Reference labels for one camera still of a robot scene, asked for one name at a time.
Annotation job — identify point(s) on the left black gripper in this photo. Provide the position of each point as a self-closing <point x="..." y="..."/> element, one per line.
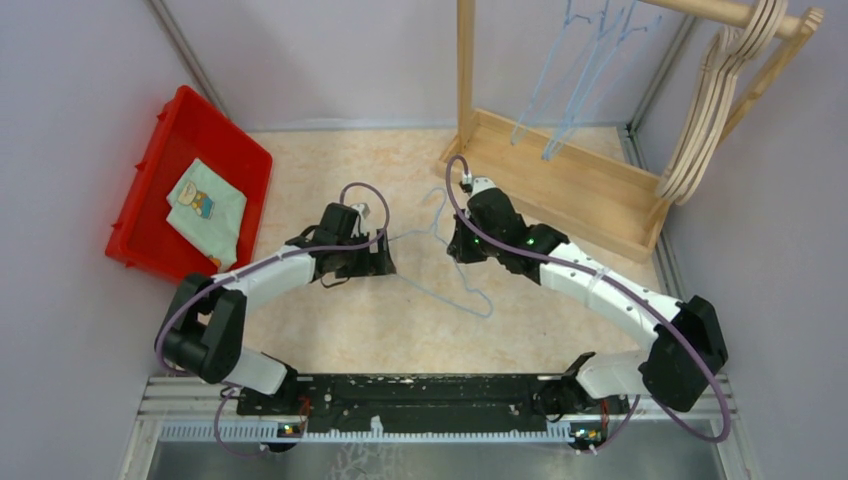
<point x="371" y="264"/>

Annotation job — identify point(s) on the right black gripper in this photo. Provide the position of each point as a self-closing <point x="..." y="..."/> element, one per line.
<point x="459" y="247"/>

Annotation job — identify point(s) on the beige plastic hanger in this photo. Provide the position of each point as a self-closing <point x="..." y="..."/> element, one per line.
<point x="715" y="99"/>
<point x="699" y="99"/>
<point x="692" y="99"/>
<point x="705" y="99"/>

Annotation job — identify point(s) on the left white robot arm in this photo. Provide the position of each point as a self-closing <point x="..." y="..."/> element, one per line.
<point x="202" y="334"/>

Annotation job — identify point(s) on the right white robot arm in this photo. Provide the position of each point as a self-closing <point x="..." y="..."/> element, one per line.
<point x="680" y="347"/>

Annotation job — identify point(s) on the wooden hanger rack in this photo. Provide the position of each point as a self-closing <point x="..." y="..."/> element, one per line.
<point x="615" y="205"/>

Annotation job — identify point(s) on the folded light green cloth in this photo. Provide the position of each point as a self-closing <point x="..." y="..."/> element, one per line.
<point x="207" y="211"/>

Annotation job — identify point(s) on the red plastic bin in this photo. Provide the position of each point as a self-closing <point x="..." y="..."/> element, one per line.
<point x="188" y="128"/>

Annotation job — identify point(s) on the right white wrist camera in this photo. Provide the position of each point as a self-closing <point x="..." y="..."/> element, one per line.
<point x="472" y="185"/>

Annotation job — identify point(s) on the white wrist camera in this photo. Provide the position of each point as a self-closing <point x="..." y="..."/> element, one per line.
<point x="472" y="185"/>
<point x="363" y="210"/>

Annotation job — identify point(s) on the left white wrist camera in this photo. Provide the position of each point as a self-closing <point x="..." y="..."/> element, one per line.
<point x="363" y="210"/>

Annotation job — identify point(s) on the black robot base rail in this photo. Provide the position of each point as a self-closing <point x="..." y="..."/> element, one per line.
<point x="429" y="404"/>

